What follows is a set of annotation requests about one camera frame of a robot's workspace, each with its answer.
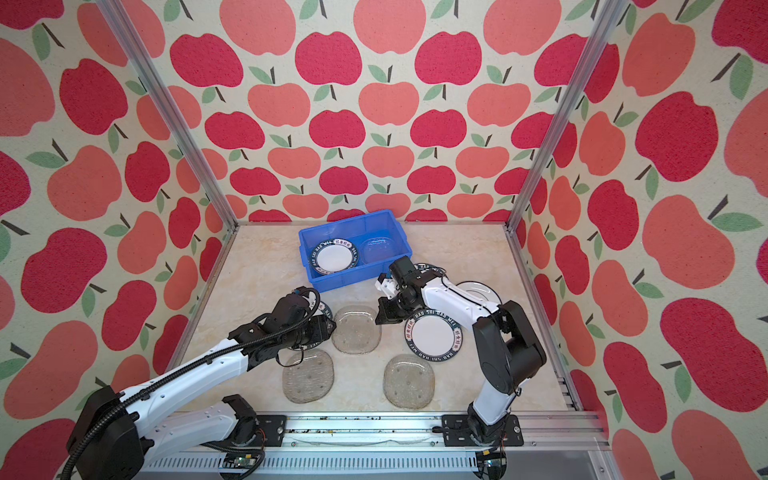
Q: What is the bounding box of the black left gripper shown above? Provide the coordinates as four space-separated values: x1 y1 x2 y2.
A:
281 313 340 349

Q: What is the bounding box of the medium green rimmed plate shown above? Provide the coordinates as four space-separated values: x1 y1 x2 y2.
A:
309 238 359 275

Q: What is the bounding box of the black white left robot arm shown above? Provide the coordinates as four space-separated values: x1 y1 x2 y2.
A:
61 287 336 479

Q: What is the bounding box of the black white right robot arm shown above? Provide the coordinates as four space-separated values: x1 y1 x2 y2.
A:
375 256 547 446

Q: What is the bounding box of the blue plastic bin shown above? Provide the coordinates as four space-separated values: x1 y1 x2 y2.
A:
298 210 412 292

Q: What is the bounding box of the large green rimmed plate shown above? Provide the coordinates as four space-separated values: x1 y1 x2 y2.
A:
404 309 463 362
457 281 501 305

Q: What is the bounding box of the clear glass plate small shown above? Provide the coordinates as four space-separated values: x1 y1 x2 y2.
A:
383 354 436 410

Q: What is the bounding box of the large green rimmed plate lower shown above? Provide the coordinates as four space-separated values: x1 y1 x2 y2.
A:
457 281 501 305

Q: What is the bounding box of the green circuit board base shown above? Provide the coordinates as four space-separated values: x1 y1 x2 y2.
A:
221 453 265 475

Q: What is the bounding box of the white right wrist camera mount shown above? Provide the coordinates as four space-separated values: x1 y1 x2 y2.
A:
375 273 398 299

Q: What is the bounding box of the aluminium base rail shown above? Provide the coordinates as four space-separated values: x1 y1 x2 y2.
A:
139 411 621 479

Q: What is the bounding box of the aluminium frame post left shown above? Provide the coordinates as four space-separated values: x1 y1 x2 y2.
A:
96 1 239 232

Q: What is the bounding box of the aluminium frame post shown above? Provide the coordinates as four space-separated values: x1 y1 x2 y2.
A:
96 1 239 232
504 0 629 236

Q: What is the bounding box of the aluminium frame post right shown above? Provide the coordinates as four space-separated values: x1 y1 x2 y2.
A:
504 0 629 236

